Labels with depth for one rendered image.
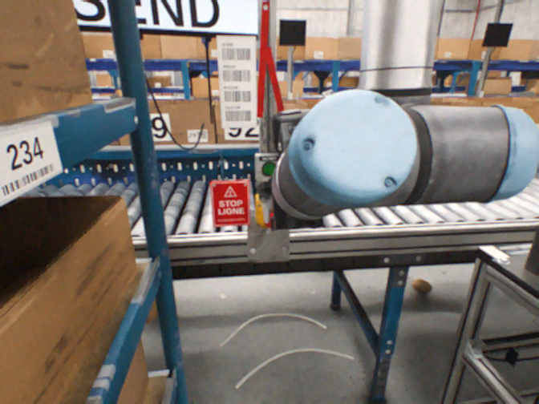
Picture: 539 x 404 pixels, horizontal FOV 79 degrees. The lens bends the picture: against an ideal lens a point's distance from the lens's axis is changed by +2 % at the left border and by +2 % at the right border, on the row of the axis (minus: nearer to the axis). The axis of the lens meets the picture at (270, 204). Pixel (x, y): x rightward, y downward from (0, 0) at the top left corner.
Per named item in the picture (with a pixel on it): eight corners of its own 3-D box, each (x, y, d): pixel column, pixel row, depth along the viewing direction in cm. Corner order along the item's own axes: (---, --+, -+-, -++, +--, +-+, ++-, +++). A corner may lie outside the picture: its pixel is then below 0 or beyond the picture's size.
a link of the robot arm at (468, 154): (470, 102, 37) (365, 103, 35) (573, 106, 26) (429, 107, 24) (455, 183, 40) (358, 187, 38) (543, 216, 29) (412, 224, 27)
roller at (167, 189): (126, 252, 91) (123, 237, 90) (164, 191, 139) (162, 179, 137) (144, 252, 92) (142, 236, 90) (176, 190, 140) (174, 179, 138)
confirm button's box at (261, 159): (256, 182, 81) (255, 155, 79) (255, 179, 84) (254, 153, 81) (282, 181, 82) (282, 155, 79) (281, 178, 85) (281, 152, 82)
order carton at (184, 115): (119, 147, 136) (112, 105, 129) (139, 135, 163) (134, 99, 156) (216, 146, 139) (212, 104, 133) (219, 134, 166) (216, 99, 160)
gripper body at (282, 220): (268, 232, 51) (280, 227, 40) (265, 179, 53) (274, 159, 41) (314, 229, 52) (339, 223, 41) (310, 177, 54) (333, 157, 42)
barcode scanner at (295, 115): (327, 152, 77) (324, 107, 73) (278, 161, 76) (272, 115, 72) (321, 147, 83) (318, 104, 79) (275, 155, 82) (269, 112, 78)
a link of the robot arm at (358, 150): (436, 198, 24) (304, 205, 23) (366, 216, 36) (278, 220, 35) (420, 79, 25) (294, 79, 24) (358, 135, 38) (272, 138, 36)
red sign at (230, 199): (212, 227, 86) (209, 181, 82) (212, 225, 87) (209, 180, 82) (272, 224, 88) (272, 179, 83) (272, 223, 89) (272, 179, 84)
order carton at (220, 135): (216, 146, 139) (213, 104, 133) (219, 134, 166) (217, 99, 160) (306, 143, 143) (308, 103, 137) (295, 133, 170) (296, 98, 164)
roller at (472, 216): (473, 235, 101) (477, 220, 99) (395, 183, 149) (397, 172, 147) (488, 234, 102) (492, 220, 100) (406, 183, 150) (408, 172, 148)
